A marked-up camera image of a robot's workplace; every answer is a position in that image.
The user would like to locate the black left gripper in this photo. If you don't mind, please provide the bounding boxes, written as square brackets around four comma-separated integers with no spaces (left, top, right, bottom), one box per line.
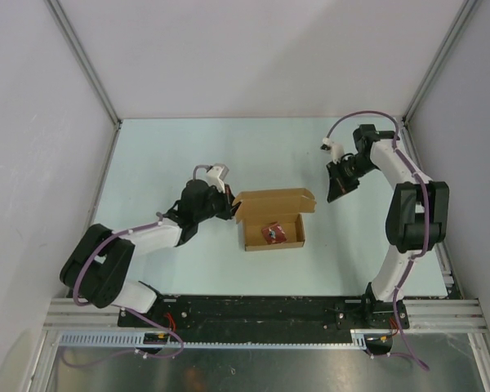
[194,182,245,223]

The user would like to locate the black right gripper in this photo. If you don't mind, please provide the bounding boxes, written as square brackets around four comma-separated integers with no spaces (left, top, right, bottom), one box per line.
[326,156,377,203]

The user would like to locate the brown cardboard box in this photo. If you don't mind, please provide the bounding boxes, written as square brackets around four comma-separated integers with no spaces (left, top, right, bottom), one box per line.
[234,188,316,252]

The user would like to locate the small red packet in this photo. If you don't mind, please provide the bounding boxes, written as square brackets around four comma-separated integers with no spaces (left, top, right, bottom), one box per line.
[261,222,287,245]

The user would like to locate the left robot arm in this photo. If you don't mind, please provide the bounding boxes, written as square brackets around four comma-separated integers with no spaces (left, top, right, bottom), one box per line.
[60,180,237,327]

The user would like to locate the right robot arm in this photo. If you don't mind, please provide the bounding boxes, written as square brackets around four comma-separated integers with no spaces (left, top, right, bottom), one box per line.
[321,124,450,327]

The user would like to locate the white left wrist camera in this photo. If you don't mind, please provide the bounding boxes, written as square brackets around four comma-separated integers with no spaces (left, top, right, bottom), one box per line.
[206,163,229,193]

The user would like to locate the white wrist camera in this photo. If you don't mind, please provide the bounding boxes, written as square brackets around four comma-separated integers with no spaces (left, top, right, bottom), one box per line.
[206,163,229,193]
[320,137,345,162]

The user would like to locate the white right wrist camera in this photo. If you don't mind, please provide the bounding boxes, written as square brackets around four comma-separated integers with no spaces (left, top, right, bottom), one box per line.
[320,137,345,162]

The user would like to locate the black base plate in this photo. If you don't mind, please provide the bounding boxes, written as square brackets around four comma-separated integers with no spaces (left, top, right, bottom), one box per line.
[117,292,410,332]

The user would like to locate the aluminium frame rail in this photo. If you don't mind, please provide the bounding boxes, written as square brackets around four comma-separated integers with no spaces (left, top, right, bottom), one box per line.
[42,297,487,332]

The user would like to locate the grey slotted cable duct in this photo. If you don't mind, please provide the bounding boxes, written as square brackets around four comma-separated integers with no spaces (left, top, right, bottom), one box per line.
[58,331,367,350]

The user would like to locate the right aluminium corner post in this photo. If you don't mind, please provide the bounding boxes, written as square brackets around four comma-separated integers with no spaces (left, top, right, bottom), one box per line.
[402,0,482,125]

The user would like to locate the aluminium corner post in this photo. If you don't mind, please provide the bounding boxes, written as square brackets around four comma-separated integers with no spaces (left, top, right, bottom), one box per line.
[402,0,482,125]
[43,0,121,128]

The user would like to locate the left aluminium corner post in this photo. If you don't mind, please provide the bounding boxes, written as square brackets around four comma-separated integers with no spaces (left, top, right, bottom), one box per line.
[43,0,121,128]

